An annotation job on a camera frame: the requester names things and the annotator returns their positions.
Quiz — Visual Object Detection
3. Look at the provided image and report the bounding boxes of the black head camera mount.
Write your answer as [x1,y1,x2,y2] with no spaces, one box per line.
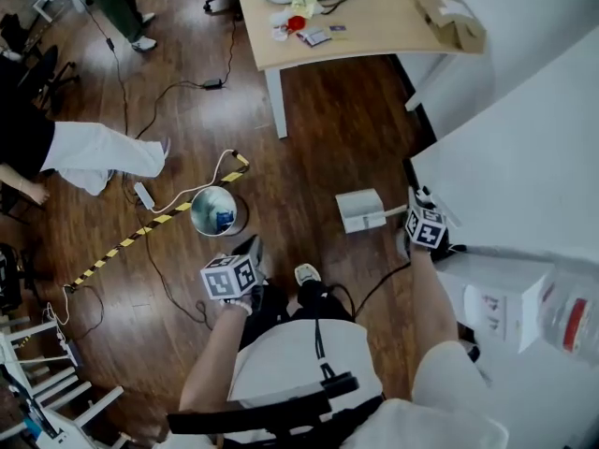
[167,370,385,449]

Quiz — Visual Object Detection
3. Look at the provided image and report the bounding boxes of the clear water jug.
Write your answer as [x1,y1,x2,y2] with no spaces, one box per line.
[536,254,599,365]

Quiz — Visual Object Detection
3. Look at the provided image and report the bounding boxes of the person's white shoe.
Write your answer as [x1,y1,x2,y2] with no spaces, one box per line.
[294,263,323,289]

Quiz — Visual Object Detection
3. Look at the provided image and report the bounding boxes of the light wooden desk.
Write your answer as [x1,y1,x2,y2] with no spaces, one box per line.
[237,0,488,140]

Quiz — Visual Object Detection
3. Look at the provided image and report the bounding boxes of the white power cable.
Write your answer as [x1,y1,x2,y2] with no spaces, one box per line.
[149,148,240,215]

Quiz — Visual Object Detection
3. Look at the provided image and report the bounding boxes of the white bead bracelet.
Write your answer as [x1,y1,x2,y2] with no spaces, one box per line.
[219,297,255,316]

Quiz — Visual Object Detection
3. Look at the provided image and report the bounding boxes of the person's black trousers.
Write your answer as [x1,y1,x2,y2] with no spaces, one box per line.
[238,278,357,350]

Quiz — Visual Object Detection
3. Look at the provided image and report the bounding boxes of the yellow black striped tape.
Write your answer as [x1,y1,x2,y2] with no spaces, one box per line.
[63,154,251,295]

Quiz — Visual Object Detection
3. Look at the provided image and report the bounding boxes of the brown paper bag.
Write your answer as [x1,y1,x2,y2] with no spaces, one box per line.
[410,0,488,56]

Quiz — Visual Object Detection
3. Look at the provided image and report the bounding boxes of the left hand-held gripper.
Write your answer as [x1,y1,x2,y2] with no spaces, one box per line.
[199,234,269,304]

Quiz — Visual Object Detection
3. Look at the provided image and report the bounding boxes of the metal waste bin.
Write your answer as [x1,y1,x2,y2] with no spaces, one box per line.
[189,185,249,239]

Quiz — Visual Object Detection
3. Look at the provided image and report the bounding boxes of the small booklet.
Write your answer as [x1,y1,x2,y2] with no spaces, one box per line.
[296,26,333,49]

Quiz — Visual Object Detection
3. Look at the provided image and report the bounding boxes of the white metal rack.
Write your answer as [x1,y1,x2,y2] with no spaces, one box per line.
[0,320,125,449]

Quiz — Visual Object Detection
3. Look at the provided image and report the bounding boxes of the white carton on table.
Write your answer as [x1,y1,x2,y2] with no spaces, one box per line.
[437,245,559,355]

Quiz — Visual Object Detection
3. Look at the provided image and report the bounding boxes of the person's right forearm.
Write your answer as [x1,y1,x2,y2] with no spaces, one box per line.
[409,245,460,383]

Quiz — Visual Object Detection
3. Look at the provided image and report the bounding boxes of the person's left forearm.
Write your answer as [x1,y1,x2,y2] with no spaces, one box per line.
[179,304,254,413]

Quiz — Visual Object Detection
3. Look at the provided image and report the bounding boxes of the person's white shirt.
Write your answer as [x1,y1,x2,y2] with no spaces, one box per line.
[158,318,511,449]

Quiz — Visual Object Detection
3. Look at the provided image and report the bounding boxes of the white power strip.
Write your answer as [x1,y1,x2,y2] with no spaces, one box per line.
[133,181,156,211]

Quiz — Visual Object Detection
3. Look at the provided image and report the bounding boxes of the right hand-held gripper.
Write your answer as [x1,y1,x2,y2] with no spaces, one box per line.
[402,184,451,253]

